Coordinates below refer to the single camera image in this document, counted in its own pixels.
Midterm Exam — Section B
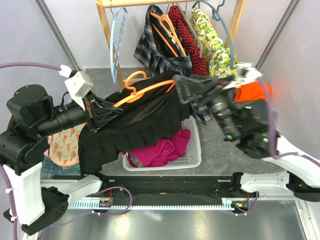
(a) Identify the grey hanger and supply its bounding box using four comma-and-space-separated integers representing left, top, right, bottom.
176, 1, 203, 57

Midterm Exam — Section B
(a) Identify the teal plastic tub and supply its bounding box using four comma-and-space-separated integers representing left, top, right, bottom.
41, 155, 81, 176

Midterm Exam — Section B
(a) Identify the blue-grey hanger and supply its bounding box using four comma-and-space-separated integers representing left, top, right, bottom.
192, 0, 235, 68

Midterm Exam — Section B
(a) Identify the navy plaid skirt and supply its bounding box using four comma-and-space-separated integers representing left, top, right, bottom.
133, 4, 215, 126

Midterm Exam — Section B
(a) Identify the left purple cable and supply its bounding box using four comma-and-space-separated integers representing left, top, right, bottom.
0, 61, 132, 240

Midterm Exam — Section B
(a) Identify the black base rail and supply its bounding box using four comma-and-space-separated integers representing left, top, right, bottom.
94, 174, 261, 207

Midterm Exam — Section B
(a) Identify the red polka dot garment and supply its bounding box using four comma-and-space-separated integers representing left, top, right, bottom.
168, 5, 207, 77

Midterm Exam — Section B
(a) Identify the orange cloth on floor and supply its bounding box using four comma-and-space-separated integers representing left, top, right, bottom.
234, 81, 266, 103

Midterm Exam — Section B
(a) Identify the white plastic laundry basket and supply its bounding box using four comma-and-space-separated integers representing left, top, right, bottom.
122, 116, 202, 172

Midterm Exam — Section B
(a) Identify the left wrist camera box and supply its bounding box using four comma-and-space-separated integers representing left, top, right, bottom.
58, 64, 93, 110

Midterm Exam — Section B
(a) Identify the magenta pleated skirt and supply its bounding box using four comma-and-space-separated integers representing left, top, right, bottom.
122, 129, 191, 168

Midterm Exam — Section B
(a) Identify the black skirt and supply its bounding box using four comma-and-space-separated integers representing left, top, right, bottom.
78, 85, 191, 175

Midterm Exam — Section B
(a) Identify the lemon print garment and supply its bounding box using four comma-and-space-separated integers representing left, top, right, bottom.
190, 8, 238, 78

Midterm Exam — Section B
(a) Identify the purple cable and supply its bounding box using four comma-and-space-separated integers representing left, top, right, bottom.
0, 61, 132, 240
224, 76, 320, 217

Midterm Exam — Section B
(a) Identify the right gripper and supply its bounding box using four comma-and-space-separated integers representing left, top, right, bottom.
171, 74, 241, 141

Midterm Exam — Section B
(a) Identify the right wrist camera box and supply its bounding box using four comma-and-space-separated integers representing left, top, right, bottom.
223, 62, 263, 90

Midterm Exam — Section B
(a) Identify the floral tulip cloth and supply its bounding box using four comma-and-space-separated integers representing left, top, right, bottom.
44, 123, 85, 167

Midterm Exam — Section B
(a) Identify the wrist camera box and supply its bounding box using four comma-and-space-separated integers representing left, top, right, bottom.
223, 62, 263, 90
58, 64, 93, 110

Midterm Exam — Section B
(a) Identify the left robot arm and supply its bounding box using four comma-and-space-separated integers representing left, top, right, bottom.
0, 84, 123, 236

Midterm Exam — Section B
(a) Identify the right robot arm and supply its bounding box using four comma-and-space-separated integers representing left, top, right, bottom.
173, 73, 320, 203

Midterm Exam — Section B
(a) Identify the wooden clothes rack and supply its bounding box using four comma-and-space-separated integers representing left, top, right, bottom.
94, 0, 248, 91

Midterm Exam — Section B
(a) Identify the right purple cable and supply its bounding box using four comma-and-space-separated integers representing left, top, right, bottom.
224, 76, 320, 217

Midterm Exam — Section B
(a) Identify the light blue hanger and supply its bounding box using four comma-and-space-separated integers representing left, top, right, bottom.
109, 7, 128, 84

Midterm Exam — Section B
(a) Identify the white slotted cable duct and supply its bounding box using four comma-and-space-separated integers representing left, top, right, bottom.
68, 198, 243, 211

